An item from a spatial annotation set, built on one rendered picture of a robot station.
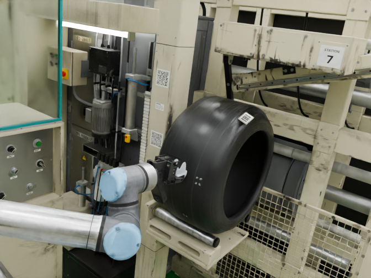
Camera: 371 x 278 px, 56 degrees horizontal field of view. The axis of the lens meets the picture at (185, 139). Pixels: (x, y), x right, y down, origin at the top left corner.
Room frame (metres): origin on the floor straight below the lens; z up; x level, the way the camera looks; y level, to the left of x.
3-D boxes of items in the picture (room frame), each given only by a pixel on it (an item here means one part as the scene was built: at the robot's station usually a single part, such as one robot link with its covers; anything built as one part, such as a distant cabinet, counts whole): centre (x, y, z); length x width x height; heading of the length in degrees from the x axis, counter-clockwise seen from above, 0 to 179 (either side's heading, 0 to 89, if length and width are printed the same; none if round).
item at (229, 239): (1.48, -0.12, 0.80); 0.37 x 0.36 x 0.02; 145
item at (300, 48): (1.65, -0.40, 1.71); 0.61 x 0.25 x 0.15; 55
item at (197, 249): (1.37, -0.04, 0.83); 0.36 x 0.09 x 0.06; 55
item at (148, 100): (1.64, 0.18, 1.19); 0.05 x 0.04 x 0.48; 145
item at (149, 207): (1.58, 0.02, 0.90); 0.40 x 0.03 x 0.10; 145
